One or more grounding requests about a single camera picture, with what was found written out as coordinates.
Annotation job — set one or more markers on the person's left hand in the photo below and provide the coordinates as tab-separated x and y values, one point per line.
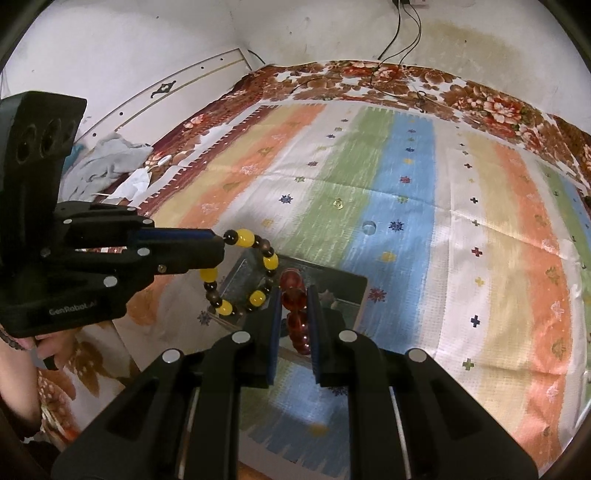
46	348

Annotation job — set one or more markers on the person's left forearm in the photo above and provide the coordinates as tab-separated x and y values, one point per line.
18	406

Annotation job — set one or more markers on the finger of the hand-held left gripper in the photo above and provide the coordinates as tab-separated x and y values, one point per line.
180	234
194	258

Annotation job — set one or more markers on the white crumpled cloth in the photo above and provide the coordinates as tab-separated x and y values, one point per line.
134	184

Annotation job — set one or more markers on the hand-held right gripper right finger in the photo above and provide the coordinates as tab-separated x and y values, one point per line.
314	323

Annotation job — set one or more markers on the clear round bead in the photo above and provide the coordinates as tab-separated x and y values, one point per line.
369	227

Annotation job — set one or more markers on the brown floral blanket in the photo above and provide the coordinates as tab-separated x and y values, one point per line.
485	101

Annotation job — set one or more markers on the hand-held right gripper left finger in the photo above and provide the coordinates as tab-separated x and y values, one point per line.
274	323

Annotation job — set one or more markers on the grey crumpled cloth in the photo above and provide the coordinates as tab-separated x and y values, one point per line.
106	159

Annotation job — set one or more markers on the silver metal tin box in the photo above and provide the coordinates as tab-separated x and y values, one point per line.
341	295

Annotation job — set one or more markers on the white bed headboard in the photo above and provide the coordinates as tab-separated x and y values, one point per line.
152	99

